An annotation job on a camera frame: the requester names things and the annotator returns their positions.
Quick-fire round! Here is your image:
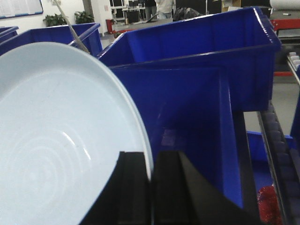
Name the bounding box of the potted green plant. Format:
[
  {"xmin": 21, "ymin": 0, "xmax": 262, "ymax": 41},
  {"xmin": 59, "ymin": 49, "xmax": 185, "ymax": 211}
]
[{"xmin": 43, "ymin": 11, "xmax": 95, "ymax": 27}]

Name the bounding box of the light blue plate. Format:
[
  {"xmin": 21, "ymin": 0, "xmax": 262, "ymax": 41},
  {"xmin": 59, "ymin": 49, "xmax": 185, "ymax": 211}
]
[{"xmin": 0, "ymin": 42, "xmax": 153, "ymax": 225}]

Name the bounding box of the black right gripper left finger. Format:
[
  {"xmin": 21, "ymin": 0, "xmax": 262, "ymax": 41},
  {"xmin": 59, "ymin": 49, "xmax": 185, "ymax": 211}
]
[{"xmin": 82, "ymin": 152, "xmax": 151, "ymax": 225}]

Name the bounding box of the red mesh object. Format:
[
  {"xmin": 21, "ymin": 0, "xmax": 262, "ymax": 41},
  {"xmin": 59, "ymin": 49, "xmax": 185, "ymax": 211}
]
[{"xmin": 257, "ymin": 185, "xmax": 283, "ymax": 225}]

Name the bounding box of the white notice board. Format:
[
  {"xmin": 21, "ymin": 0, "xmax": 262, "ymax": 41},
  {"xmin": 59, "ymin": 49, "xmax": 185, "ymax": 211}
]
[{"xmin": 0, "ymin": 0, "xmax": 44, "ymax": 19}]

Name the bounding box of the blue plastic bin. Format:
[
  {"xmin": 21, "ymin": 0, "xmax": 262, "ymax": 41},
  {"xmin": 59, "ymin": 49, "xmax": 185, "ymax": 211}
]
[
  {"xmin": 0, "ymin": 22, "xmax": 103, "ymax": 57},
  {"xmin": 99, "ymin": 7, "xmax": 281, "ymax": 207},
  {"xmin": 0, "ymin": 26, "xmax": 19, "ymax": 43}
]

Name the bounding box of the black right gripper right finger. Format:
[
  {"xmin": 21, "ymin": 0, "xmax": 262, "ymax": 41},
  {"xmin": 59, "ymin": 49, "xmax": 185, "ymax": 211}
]
[{"xmin": 153, "ymin": 151, "xmax": 260, "ymax": 225}]

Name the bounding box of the black roller conveyor rail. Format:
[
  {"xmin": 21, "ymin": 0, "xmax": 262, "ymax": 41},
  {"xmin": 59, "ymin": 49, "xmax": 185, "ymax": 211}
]
[{"xmin": 257, "ymin": 101, "xmax": 300, "ymax": 225}]

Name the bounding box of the middle blue plastic bin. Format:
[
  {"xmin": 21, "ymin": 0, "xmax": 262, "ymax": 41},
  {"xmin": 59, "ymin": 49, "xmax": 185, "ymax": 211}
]
[{"xmin": 0, "ymin": 22, "xmax": 103, "ymax": 57}]

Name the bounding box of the person in white shirt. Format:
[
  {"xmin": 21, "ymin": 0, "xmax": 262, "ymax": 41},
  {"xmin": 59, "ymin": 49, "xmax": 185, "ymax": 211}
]
[{"xmin": 155, "ymin": 0, "xmax": 175, "ymax": 20}]

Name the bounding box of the left blue plastic bin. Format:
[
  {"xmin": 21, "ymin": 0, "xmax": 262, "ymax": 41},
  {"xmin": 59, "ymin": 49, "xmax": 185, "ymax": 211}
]
[{"xmin": 0, "ymin": 26, "xmax": 19, "ymax": 43}]

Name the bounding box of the right blue plastic bin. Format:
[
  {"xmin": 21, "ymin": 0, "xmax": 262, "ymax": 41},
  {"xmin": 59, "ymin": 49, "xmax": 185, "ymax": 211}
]
[{"xmin": 99, "ymin": 7, "xmax": 281, "ymax": 207}]

